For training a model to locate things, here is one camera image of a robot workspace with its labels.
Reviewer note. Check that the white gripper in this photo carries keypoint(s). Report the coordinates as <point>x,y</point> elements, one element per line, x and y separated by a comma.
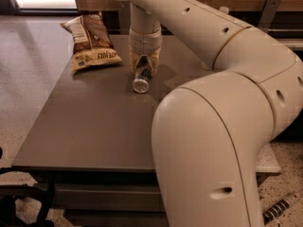
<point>145,42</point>

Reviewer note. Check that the redbull can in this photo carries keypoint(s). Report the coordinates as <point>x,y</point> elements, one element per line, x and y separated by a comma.
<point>142,75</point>

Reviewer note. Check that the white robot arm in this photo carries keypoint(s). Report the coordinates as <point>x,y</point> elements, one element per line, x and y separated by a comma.
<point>206,134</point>

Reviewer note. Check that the brown chips bag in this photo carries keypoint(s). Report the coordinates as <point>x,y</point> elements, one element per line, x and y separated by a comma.
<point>92,44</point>

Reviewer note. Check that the clear plastic water bottle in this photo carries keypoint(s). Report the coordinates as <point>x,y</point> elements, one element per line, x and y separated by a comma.
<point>224,10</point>

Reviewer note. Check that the black chair base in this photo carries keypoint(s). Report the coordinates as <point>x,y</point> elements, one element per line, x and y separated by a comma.
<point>10,193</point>

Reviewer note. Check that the striped tube on floor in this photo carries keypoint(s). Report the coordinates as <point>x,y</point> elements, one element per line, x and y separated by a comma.
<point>276,210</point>

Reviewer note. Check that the left metal bracket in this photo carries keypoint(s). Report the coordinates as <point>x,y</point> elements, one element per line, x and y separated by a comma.
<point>124,16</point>

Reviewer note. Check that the metal bracket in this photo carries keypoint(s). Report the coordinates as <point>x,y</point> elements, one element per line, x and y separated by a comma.
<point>268,14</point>
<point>124,16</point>

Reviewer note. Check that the right metal bracket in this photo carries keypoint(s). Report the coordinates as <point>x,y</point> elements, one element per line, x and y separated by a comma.
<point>268,14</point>

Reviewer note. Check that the grey table frame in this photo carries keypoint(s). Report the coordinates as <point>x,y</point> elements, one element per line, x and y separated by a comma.
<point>104,196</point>

